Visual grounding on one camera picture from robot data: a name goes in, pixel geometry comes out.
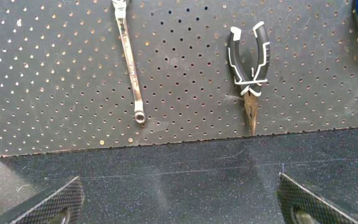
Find looped metal hook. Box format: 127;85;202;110
233;67;270;86

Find wrench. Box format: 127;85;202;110
111;0;147;124

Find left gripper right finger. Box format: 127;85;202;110
276;172;358;224

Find black pegboard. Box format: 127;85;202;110
0;0;358;158

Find black and white pliers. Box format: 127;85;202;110
227;21;272;137

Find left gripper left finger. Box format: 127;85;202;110
0;175;86;224

